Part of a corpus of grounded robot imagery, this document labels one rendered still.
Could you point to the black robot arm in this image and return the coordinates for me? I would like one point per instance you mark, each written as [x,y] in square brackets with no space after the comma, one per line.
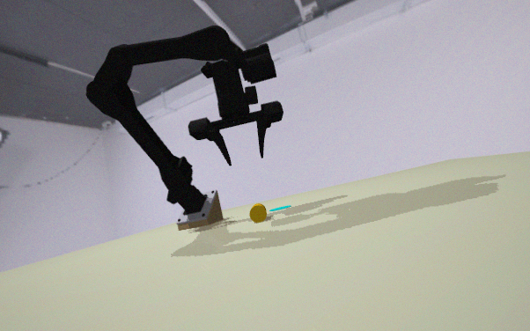
[110,93]

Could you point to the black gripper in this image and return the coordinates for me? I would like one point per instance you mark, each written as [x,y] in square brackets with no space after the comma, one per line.
[203,128]

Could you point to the yellow cylinder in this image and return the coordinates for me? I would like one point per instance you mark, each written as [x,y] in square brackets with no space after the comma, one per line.
[258,213]

